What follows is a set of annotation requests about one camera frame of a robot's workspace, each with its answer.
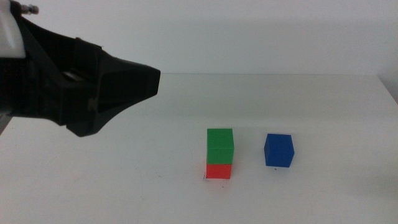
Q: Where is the green cube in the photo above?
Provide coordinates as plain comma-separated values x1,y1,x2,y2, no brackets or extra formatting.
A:
206,128,234,166

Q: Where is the red cube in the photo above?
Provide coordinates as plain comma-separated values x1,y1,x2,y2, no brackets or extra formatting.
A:
205,163,233,180

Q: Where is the blue cube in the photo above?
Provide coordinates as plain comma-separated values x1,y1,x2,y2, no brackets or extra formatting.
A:
264,133,295,168

